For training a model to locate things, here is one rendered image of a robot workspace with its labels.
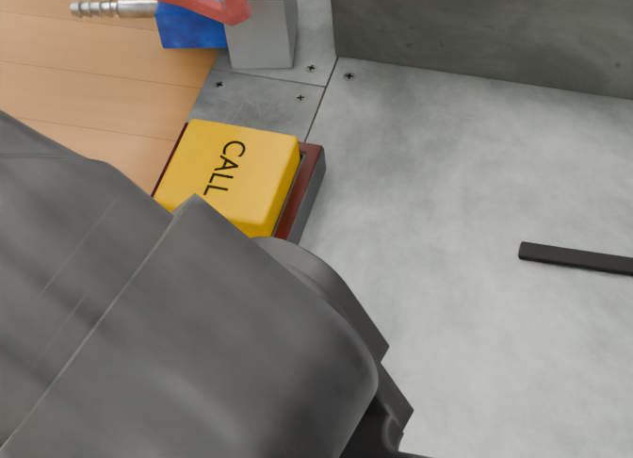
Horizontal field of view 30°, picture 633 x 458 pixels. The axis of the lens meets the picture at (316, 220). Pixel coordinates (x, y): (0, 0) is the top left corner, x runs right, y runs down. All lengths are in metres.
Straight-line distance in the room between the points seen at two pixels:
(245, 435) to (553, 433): 0.33
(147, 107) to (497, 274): 0.23
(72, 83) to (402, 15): 0.20
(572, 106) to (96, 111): 0.27
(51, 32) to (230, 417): 0.55
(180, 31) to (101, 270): 0.47
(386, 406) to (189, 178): 0.34
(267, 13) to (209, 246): 0.44
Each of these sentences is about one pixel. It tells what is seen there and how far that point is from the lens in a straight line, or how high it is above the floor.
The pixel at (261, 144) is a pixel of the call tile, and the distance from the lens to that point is 0.61.
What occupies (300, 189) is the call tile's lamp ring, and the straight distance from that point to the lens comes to 0.61.
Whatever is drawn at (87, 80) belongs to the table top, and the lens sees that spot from 0.72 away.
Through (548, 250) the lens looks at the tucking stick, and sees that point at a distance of 0.60.
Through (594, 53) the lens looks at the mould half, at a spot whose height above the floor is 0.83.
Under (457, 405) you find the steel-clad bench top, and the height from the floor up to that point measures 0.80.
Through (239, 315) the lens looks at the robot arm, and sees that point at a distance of 0.24.
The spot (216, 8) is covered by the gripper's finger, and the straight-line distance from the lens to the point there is 0.66.
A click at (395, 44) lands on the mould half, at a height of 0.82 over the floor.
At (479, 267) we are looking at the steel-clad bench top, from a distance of 0.60.
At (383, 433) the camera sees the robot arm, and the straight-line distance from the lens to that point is 0.28.
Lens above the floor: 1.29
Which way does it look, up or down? 52 degrees down
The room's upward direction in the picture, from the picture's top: 7 degrees counter-clockwise
